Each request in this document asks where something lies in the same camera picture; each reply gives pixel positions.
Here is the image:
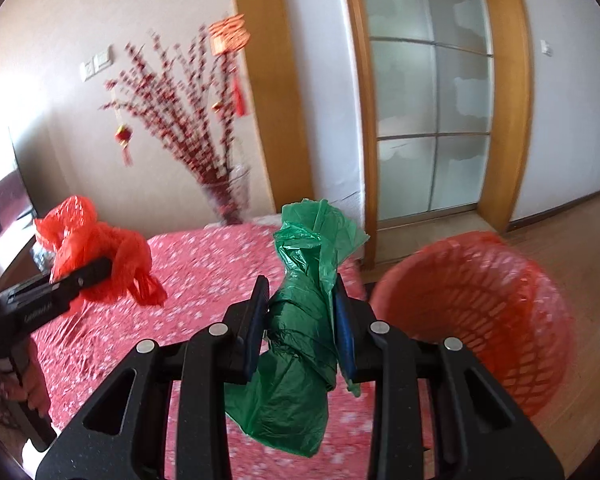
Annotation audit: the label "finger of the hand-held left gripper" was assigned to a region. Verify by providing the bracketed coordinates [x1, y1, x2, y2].
[50, 257, 114, 307]

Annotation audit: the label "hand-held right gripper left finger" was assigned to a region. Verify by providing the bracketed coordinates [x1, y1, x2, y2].
[35, 275, 272, 480]

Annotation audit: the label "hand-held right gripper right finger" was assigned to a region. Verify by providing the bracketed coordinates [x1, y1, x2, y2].
[331, 274, 565, 480]

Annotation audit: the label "red plastic bag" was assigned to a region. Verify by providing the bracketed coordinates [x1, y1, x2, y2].
[34, 195, 168, 318]

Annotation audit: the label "green plastic bag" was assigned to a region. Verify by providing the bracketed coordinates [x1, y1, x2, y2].
[224, 199, 371, 458]

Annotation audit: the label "red basket with plastic liner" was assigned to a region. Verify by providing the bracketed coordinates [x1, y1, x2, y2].
[369, 231, 578, 421]

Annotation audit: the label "person's left hand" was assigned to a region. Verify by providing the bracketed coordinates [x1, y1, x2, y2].
[14, 342, 52, 413]

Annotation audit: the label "pink floral tablecloth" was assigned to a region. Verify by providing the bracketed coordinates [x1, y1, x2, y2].
[27, 222, 436, 480]

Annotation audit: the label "small red knot ornament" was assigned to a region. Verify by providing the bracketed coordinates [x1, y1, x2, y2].
[112, 122, 135, 166]

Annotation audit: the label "clear glass vase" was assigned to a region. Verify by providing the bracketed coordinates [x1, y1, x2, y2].
[200, 162, 253, 226]

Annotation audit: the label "red berry branches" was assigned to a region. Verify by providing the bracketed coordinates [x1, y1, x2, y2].
[100, 25, 246, 211]

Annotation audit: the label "frosted glass wooden door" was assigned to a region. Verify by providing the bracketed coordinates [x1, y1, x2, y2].
[339, 0, 533, 271]

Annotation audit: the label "red gold tassel ornament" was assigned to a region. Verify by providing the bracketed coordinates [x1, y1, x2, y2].
[209, 14, 251, 118]

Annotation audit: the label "white double wall switch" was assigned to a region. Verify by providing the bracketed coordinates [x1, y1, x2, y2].
[80, 44, 115, 82]

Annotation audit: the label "wooden door frame post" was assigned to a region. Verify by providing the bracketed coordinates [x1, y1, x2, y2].
[228, 0, 315, 221]

